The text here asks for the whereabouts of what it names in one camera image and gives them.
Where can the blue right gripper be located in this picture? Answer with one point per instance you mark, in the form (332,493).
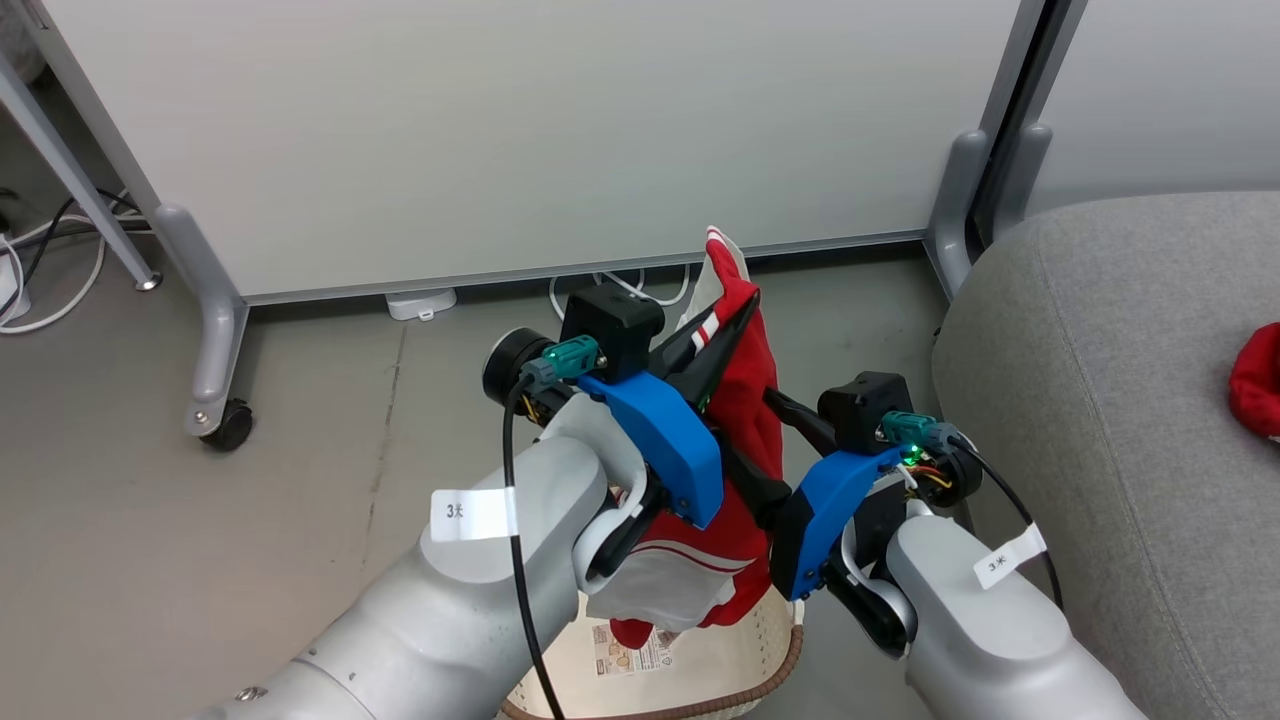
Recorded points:
(825,510)

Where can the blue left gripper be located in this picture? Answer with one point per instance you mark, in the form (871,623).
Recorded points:
(670,445)

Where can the red and white garment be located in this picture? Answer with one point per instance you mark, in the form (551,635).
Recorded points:
(740,390)

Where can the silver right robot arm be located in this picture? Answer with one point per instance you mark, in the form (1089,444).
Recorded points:
(980,640)

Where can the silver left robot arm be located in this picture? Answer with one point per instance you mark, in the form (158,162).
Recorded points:
(450,620)

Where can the grey fabric sofa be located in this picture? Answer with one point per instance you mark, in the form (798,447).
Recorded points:
(1100,400)

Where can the red cloth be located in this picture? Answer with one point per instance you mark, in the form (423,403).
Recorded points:
(1258,385)

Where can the beige woven laundry basket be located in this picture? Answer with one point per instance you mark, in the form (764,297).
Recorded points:
(720,670)

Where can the printed paper label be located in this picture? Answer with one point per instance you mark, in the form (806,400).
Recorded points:
(632,652)

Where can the white plug adapter box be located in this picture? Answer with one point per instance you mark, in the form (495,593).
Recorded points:
(420,303)

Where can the wide white partition panel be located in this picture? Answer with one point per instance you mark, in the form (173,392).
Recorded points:
(500,120)

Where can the grey partition foot with caster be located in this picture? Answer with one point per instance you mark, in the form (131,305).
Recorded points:
(215,340)

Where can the narrow white partition panel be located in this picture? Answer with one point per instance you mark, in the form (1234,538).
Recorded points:
(1170,90)

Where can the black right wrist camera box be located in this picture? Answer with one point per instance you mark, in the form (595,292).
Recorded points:
(865,405)

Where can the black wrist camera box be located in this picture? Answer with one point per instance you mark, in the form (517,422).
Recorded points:
(610,325)
(865,405)

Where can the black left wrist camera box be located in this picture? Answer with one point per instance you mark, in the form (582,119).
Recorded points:
(610,325)

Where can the grey metal desk frame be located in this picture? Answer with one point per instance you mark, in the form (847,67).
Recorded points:
(70,170)

